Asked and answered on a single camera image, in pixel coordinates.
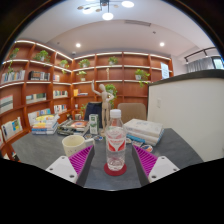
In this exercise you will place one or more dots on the stack of white books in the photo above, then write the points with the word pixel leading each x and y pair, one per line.
pixel 143 130

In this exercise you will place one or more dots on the wooden artist mannequin figure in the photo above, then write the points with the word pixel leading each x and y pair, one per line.
pixel 105 103

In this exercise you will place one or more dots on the clear plastic water bottle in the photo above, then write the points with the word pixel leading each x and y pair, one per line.
pixel 115 146

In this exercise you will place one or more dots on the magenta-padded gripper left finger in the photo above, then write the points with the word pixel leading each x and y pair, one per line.
pixel 63 168

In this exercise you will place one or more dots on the stack of colourful books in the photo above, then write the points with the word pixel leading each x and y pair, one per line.
pixel 45 126

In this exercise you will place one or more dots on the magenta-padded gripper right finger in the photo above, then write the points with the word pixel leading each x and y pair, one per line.
pixel 161 168

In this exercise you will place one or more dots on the cream mug with bear print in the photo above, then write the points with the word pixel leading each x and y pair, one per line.
pixel 73 143

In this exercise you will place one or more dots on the flat round red coaster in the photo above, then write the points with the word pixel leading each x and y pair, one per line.
pixel 115 173

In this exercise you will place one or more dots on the grey curtain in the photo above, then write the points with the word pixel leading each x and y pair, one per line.
pixel 200 65

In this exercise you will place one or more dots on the stack of dark magazines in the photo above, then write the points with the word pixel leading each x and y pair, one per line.
pixel 75 126

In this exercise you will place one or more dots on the white counter with dark top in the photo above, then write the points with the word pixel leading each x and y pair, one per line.
pixel 186 113

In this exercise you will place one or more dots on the wooden wall shelf unit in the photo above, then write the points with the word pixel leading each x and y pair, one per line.
pixel 130 90

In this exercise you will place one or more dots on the dark blue chair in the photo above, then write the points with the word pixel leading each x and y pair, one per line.
pixel 92 110

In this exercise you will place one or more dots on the branched ceiling chandelier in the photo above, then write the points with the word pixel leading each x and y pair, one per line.
pixel 107 15

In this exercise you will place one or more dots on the ceiling air vent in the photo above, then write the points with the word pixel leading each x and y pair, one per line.
pixel 137 23

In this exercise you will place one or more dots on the tall white and green carton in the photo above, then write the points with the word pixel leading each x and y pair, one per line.
pixel 94 124

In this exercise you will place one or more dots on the beige chair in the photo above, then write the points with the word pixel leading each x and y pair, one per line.
pixel 133 111

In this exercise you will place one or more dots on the recessed ceiling light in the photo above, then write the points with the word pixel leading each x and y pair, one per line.
pixel 78 45
pixel 162 44

